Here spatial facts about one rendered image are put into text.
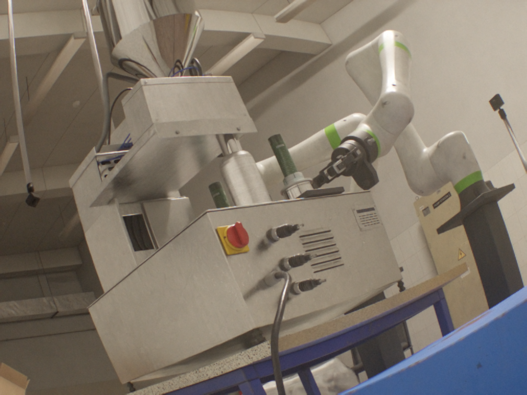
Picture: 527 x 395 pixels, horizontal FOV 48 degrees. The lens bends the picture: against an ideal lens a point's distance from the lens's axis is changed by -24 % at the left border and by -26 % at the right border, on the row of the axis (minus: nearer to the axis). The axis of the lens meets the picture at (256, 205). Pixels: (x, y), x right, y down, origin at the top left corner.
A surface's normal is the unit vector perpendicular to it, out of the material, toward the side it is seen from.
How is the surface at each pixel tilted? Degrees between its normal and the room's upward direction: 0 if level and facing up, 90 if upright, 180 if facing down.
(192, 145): 180
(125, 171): 180
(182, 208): 90
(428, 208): 90
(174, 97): 90
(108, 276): 90
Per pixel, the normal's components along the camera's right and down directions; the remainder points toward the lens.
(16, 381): 0.51, -0.06
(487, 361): -0.70, 0.09
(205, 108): 0.61, -0.44
